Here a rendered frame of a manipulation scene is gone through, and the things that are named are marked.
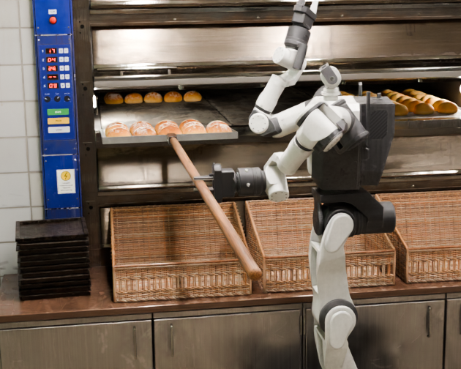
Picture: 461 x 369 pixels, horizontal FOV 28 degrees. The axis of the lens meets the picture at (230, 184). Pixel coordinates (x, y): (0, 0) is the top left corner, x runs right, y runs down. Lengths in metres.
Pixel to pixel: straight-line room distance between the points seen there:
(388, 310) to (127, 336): 1.06
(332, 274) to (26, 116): 1.50
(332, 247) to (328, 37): 1.19
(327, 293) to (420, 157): 1.18
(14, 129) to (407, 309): 1.80
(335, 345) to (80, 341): 1.00
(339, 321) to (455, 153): 1.33
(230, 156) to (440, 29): 1.10
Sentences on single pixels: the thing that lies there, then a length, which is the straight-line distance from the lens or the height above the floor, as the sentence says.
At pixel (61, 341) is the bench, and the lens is 3.66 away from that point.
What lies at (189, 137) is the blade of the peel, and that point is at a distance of 3.72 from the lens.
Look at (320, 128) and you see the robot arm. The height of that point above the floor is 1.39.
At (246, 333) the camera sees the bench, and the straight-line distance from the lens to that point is 3.71.
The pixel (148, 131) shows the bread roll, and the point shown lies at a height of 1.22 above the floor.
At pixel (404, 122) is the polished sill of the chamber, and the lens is 4.23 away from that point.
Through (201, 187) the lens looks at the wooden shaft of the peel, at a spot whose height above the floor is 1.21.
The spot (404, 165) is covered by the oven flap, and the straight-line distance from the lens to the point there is 4.26.
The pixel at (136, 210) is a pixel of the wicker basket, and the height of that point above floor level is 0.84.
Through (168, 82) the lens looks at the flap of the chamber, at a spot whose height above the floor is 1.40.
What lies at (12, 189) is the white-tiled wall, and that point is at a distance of 4.05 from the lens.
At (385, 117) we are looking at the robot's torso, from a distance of 3.14.
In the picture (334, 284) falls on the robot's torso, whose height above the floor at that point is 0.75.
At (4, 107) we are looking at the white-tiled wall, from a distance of 3.99.
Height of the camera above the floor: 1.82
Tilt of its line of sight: 13 degrees down
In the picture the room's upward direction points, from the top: 1 degrees counter-clockwise
